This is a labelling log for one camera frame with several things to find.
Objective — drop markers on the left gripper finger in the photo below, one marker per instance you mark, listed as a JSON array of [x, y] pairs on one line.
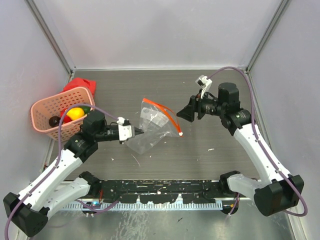
[[137, 129], [136, 133]]

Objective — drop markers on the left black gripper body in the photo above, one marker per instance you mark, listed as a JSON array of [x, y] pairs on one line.
[[108, 133]]

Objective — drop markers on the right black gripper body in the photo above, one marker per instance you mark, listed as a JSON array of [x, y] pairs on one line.
[[207, 106]]

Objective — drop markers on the clear zip top bag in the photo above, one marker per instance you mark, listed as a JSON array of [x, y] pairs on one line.
[[157, 121]]

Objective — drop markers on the yellow toy pear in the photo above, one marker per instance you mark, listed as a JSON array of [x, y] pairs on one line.
[[75, 113]]

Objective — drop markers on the red toy apple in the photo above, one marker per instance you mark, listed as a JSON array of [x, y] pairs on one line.
[[67, 119]]

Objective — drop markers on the pink plastic basket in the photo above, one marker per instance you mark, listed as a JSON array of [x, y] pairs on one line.
[[46, 108]]

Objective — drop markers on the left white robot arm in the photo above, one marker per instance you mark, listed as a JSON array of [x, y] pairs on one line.
[[33, 206]]

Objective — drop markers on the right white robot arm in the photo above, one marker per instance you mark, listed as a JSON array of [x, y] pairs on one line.
[[277, 189]]

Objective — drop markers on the dark green toy avocado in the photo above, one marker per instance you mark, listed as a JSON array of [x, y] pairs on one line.
[[86, 109]]

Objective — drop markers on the dark brown toy fruit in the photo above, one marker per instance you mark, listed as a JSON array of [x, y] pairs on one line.
[[54, 121]]

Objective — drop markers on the red cloth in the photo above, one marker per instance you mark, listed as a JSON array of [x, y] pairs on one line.
[[91, 85]]

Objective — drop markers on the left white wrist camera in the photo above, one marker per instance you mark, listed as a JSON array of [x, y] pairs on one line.
[[125, 130]]

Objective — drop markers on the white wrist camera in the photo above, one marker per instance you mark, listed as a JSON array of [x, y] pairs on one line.
[[204, 83], [125, 130]]

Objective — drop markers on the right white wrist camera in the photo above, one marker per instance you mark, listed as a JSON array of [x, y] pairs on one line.
[[204, 83]]

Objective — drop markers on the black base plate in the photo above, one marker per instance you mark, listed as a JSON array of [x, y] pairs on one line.
[[157, 191]]

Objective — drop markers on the white slotted cable duct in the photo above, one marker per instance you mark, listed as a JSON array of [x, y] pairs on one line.
[[176, 206]]

